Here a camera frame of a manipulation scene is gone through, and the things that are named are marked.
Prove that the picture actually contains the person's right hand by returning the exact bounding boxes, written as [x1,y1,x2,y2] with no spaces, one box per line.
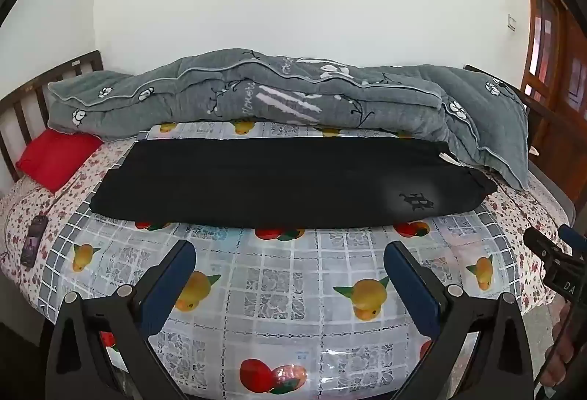
[540,301,579,388]

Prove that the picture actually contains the fruit-print plastic cloth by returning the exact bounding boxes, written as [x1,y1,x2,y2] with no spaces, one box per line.
[34,120,521,400]

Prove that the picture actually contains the dark wooden headboard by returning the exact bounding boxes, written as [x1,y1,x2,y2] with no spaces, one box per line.
[0,50,104,181]

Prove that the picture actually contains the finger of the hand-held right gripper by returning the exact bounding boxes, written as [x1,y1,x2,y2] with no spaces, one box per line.
[524,227,574,271]
[558,223,587,257]

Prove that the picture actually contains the brown wooden door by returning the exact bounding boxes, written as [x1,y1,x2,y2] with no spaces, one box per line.
[523,0,587,220]

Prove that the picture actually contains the grey flower-print quilt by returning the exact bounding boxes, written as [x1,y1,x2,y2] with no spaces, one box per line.
[47,48,530,191]

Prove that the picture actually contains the floral bed sheet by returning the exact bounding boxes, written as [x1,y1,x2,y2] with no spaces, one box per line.
[0,136,574,323]

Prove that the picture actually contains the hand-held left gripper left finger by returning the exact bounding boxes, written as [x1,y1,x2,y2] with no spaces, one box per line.
[45,239,198,400]

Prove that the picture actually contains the red pillow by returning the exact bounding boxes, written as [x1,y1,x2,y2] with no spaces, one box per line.
[16,129,104,194]

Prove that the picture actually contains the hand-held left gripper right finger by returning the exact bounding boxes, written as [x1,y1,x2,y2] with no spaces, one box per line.
[384,241,535,400]

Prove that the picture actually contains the black pants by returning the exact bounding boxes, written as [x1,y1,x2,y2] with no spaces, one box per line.
[89,135,499,230]

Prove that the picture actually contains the black phone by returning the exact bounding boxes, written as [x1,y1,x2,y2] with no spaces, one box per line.
[20,216,49,269]

